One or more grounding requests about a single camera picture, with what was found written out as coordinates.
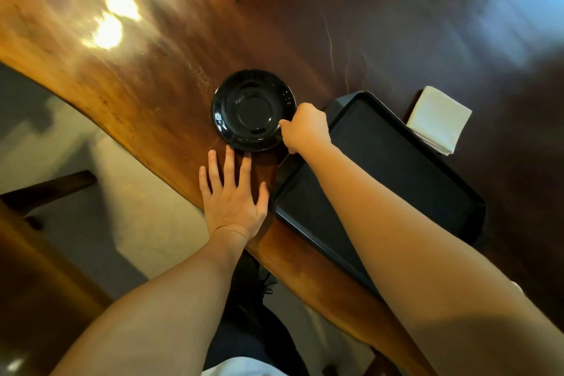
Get person's right hand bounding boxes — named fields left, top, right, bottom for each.
left=278, top=102, right=332, bottom=155

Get person's left hand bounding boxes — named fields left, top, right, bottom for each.
left=199, top=145, right=270, bottom=241

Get black saucer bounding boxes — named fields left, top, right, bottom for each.
left=211, top=68, right=297, bottom=153

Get person's right forearm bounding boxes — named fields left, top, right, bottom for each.
left=303, top=141, right=564, bottom=376

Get person's left forearm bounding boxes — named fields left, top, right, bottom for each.
left=50, top=228, right=248, bottom=376

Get black serving tray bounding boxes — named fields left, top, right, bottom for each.
left=271, top=90, right=487, bottom=298

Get dark trousers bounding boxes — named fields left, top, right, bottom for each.
left=202, top=251, right=310, bottom=376

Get white folded napkin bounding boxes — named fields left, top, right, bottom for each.
left=406, top=85, right=473, bottom=156

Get dark wooden chair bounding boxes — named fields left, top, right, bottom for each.
left=0, top=169, right=98, bottom=231

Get white shirt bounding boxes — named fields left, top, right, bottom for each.
left=200, top=356, right=288, bottom=376

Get brown wooden bench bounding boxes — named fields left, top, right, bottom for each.
left=0, top=199, right=114, bottom=376

